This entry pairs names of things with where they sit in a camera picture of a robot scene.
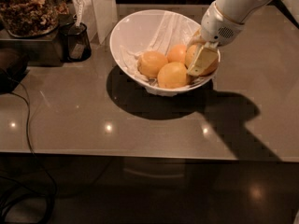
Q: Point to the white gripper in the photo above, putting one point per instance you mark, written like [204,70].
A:
[218,26]

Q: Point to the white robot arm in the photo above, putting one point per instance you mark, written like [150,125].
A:
[238,11]

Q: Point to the white cloth in bowl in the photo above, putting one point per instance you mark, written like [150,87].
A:
[165,31]

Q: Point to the white ceramic bowl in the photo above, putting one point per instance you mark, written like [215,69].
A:
[134,31]

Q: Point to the white panel behind bowl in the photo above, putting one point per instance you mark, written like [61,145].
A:
[100,17]

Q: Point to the orange back centre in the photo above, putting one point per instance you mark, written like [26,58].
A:
[177,53]

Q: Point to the orange front centre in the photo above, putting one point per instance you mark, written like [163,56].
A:
[173,75]

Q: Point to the orange left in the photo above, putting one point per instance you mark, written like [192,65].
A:
[150,62]

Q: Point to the white utensil in cup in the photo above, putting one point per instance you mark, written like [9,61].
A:
[79,12]

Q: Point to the grey metal box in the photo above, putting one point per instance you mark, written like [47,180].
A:
[46,50]

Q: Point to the glass jar of nuts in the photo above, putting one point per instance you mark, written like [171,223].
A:
[28,18]

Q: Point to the dark round object left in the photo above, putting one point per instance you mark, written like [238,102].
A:
[13,65]

